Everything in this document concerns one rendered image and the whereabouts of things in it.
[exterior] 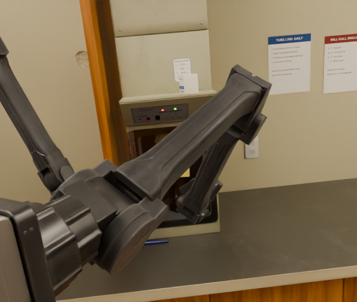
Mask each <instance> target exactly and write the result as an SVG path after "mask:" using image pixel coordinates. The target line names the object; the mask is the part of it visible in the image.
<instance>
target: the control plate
mask: <svg viewBox="0 0 357 302"><path fill-rule="evenodd" d="M188 105H189V104H176V105H164V106H157V107H144V108H132V109H131V113H132V118H133V121H134V124H138V123H150V122H162V121H169V120H181V119H187V118H188ZM174 108H176V110H174ZM162 109H164V111H161V110H162ZM179 114H180V115H181V116H180V117H179ZM172 115H174V116H173V117H171V116H172ZM155 116H160V120H156V119H155ZM165 116H167V118H165ZM147 117H149V118H150V120H147V119H146V118H147ZM138 119H141V120H138Z"/></svg>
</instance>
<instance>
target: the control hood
mask: <svg viewBox="0 0 357 302"><path fill-rule="evenodd" d="M217 93H218V92H217V91H215V90H212V89H207V90H199V92H194V93H180V92H175V93H163V94H156V95H143V96H131V97H124V98H122V99H121V100H120V101H119V105H120V109H121V112H122V116H123V120H124V122H125V126H134V125H145V124H153V123H164V122H176V121H183V120H185V119H181V120H169V121H162V122H150V123H138V124H134V121H133V118H132V113H131V109H132V108H144V107H157V106H164V105H176V104H189V105H188V117H189V116H191V115H192V114H193V113H194V112H196V111H197V110H198V109H199V108H200V107H202V106H203V105H204V104H205V103H206V102H207V101H209V100H210V99H211V98H212V97H214V96H215V94H217Z"/></svg>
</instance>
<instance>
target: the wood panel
mask: <svg viewBox="0 0 357 302"><path fill-rule="evenodd" d="M79 2H80V9H81V17H82V21H83V29H84V36H85V40H86V48H87V55H88V60H89V67H90V74H91V79H92V87H93V94H94V99H95V106H96V113H97V118H98V125H99V133H100V137H101V144H102V152H103V157H104V160H105V159H108V160H109V161H111V162H112V163H113V164H114V165H116V166H117V167H120V166H121V165H123V164H124V163H125V162H128V161H130V155H129V147H128V138H127V133H126V126H125V122H124V120H123V116H122V112H121V109H120V105H119V101H120V100H121V99H122V93H121V88H120V79H119V70H118V66H117V57H116V48H115V43H114V34H113V25H112V20H111V11H110V3H109V0H79Z"/></svg>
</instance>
